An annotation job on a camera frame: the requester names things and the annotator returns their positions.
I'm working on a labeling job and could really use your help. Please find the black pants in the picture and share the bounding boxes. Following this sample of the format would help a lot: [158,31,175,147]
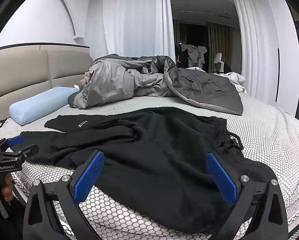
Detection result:
[13,107,275,234]

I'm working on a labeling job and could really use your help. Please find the person left hand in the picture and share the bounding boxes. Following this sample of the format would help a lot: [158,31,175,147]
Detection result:
[0,173,14,203]

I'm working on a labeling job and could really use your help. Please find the light blue pillow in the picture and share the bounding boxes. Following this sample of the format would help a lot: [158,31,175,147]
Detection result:
[9,87,79,126]

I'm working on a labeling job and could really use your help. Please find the beige upholstered headboard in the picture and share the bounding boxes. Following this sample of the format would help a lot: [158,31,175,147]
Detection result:
[0,43,92,120]

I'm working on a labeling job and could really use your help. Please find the dark grey pillow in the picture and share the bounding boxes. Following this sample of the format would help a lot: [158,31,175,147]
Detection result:
[68,91,80,108]

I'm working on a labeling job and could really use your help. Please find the grey duvet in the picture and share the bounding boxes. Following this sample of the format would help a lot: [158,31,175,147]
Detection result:
[74,54,243,115]

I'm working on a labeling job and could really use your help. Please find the white crumpled bedding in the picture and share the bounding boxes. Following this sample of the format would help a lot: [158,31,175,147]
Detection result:
[182,68,247,96]

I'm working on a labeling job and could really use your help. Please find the white wardrobe door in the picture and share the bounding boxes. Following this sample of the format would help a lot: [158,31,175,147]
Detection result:
[256,0,299,116]

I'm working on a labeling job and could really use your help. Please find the white sheer curtain right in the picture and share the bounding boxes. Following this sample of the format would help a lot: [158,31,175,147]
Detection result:
[234,0,279,106]

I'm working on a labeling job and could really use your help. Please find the white sheer curtain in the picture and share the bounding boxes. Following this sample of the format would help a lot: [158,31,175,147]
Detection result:
[234,0,279,106]
[103,0,175,59]

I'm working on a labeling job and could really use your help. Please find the clothes pile on rack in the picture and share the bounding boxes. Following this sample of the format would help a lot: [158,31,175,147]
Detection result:
[176,43,208,69]

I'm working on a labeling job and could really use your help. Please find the white sheer curtain left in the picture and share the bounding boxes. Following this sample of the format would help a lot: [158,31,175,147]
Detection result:
[103,0,175,59]

